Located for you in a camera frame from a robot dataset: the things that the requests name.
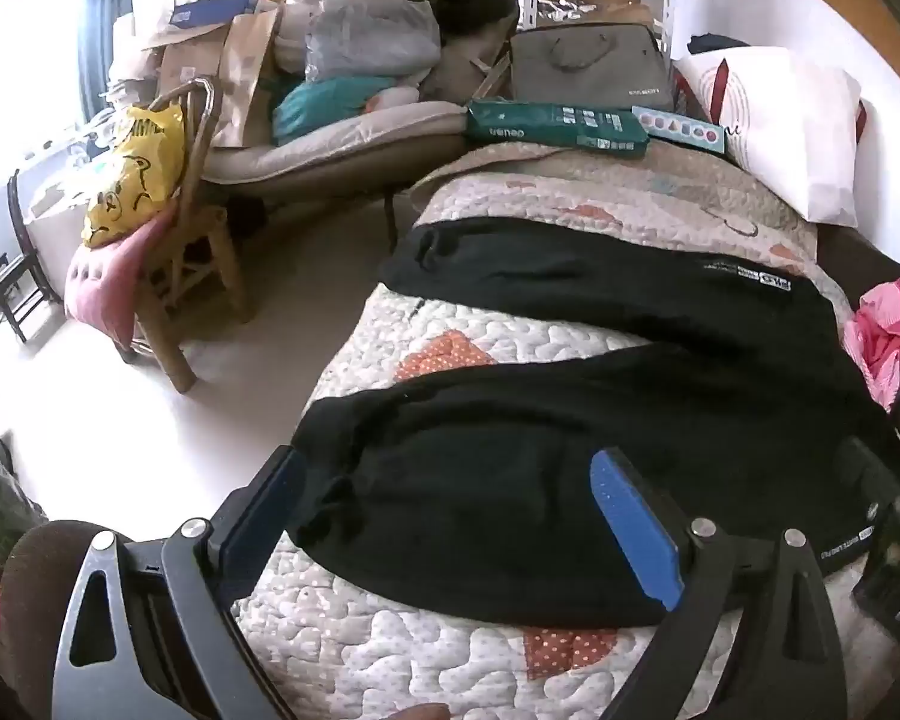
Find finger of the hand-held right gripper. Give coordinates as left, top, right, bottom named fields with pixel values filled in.
left=836, top=436, right=900, bottom=515

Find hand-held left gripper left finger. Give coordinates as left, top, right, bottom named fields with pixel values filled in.
left=45, top=446, right=310, bottom=720

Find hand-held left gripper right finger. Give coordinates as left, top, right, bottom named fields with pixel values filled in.
left=591, top=448, right=850, bottom=720

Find black pants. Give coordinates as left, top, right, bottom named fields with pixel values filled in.
left=289, top=219, right=900, bottom=627

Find pink striped cloth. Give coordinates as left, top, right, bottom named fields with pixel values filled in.
left=844, top=277, right=900, bottom=412

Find quilted patchwork blanket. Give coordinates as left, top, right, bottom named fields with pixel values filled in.
left=232, top=142, right=878, bottom=720

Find dark brown cloth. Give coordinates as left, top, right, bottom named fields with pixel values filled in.
left=816, top=223, right=900, bottom=308

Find brown rounded stool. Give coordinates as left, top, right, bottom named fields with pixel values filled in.
left=0, top=517, right=132, bottom=720

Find pink seat cushion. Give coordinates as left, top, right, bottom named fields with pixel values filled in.
left=64, top=206, right=177, bottom=350

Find dark wooden chair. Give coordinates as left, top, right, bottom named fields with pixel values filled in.
left=0, top=169, right=53, bottom=346

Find white paper bag red print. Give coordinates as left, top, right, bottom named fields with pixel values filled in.
left=675, top=45, right=869, bottom=226

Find yellow plastic bag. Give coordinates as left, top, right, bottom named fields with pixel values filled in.
left=82, top=103, right=188, bottom=250

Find light blue box coloured shapes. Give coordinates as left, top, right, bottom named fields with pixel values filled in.
left=631, top=105, right=727, bottom=157

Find green cardboard box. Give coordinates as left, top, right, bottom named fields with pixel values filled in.
left=463, top=99, right=650, bottom=160

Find teal plastic bag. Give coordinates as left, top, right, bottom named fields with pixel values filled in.
left=271, top=75, right=398, bottom=142

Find brown paper bag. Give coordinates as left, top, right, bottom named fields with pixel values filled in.
left=208, top=6, right=282, bottom=149

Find grey laptop bag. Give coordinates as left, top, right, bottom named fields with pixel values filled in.
left=508, top=22, right=677, bottom=113

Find grey plastic bag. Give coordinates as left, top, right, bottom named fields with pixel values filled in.
left=300, top=0, right=443, bottom=87

